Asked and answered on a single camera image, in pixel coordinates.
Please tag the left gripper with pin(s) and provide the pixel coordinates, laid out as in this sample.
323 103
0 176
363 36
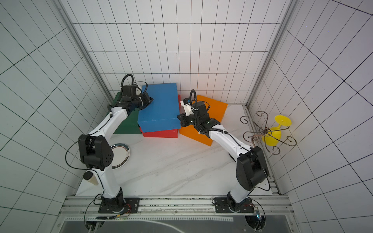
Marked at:
149 100

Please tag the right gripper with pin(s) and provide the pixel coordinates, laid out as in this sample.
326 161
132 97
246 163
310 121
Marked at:
184 120

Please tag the orange shoebox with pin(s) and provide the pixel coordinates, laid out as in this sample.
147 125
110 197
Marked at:
217 111

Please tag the blue shoebox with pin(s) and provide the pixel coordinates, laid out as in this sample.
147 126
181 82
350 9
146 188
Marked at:
162 88

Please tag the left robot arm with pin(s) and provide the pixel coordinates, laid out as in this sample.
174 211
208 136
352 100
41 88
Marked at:
95 151

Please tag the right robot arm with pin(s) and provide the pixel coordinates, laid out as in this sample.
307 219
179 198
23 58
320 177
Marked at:
251 166

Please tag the green shoebox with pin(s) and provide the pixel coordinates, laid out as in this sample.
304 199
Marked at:
130 125

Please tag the red shoebox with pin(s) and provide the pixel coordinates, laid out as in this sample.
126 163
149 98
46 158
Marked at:
161 133

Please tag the round white plate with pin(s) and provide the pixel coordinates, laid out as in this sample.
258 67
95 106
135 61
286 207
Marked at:
121 155

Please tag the yellow plastic goblet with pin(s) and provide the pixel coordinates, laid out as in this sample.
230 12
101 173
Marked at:
273 135

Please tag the small beige cup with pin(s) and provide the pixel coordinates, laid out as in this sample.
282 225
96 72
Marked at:
90 177

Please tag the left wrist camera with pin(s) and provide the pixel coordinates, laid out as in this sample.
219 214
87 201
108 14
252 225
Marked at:
141 90

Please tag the ornate metal wire stand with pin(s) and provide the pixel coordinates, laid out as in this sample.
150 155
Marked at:
255 137

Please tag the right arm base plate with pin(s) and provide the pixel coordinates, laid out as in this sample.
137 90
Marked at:
228 205

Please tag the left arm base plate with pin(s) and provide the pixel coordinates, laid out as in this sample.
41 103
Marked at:
124 206

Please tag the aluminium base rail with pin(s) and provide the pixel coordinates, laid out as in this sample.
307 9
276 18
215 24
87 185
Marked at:
157 208

